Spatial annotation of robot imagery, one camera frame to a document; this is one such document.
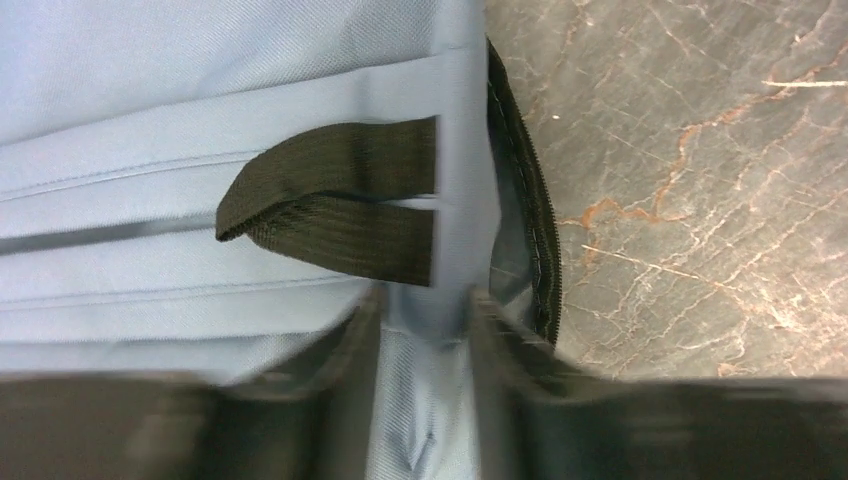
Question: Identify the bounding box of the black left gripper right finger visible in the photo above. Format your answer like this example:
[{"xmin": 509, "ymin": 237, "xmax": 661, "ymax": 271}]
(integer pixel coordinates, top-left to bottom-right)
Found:
[{"xmin": 469, "ymin": 289, "xmax": 847, "ymax": 479}]

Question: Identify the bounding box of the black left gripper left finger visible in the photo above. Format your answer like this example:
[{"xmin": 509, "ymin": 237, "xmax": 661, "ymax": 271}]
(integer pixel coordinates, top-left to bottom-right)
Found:
[{"xmin": 1, "ymin": 288, "xmax": 385, "ymax": 479}]

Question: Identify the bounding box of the blue fabric backpack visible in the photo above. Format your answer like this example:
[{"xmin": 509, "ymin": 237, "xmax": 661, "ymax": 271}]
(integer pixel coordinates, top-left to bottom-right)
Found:
[{"xmin": 1, "ymin": 1, "xmax": 560, "ymax": 479}]

